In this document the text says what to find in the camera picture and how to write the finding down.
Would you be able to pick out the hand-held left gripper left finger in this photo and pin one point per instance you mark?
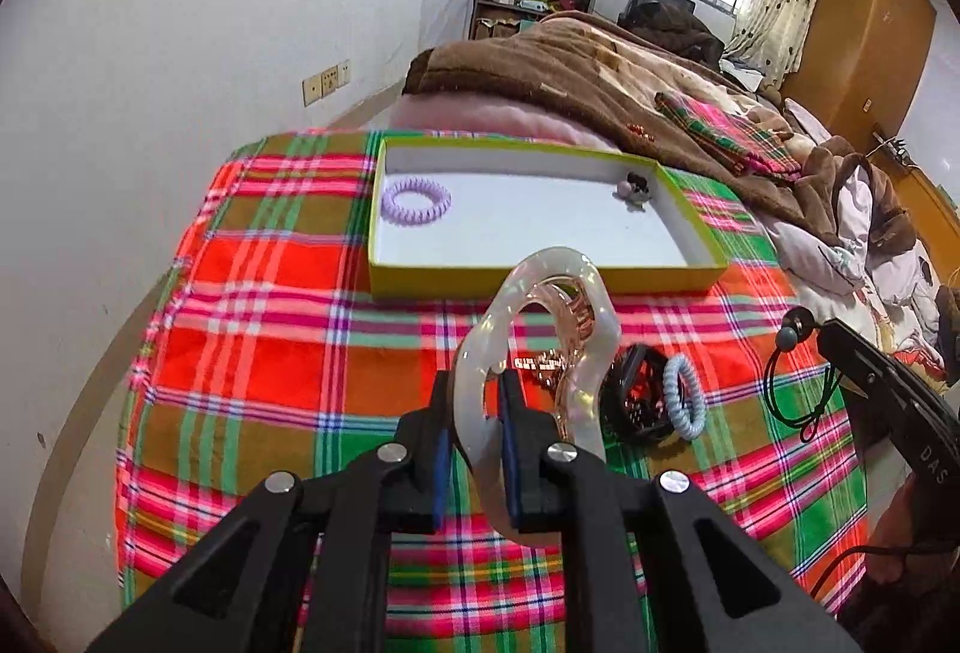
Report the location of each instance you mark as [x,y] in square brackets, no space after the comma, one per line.
[438,473]

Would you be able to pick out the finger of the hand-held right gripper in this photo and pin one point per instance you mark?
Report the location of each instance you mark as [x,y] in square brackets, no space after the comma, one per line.
[892,390]

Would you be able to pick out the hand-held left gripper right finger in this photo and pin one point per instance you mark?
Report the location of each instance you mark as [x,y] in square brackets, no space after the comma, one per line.
[514,473]

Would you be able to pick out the translucent hair claw clip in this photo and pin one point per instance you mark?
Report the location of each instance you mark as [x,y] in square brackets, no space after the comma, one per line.
[474,413]

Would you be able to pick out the gold pearl hair clip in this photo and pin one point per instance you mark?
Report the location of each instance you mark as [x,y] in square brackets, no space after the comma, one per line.
[540,365]

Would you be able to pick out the black smart band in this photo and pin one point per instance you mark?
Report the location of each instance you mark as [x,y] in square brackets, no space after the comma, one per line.
[637,414]

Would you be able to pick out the yellow-green shallow box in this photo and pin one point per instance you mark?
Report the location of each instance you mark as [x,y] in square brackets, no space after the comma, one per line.
[525,225]

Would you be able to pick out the white rumpled bedding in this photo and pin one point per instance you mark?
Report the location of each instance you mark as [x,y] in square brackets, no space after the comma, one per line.
[825,248]

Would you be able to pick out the red green plaid sheet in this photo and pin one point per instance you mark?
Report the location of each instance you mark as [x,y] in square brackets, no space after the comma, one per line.
[262,323]

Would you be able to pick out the folded plaid cloth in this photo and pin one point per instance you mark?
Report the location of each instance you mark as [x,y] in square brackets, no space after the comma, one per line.
[720,128]

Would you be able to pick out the wooden wardrobe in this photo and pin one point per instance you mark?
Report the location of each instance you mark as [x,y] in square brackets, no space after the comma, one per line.
[862,45]

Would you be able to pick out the pink quilt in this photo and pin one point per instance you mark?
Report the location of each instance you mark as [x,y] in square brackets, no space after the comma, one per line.
[465,116]

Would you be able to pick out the brown plush blanket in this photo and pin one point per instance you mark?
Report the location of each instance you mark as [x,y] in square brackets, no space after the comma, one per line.
[525,68]

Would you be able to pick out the dark jacket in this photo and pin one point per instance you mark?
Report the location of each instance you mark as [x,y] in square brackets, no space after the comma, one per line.
[675,30]

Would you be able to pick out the wooden shelf unit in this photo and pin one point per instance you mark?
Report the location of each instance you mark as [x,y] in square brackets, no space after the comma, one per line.
[495,2]

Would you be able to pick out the beige wall socket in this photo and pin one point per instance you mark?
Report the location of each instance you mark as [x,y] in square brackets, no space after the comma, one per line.
[326,83]

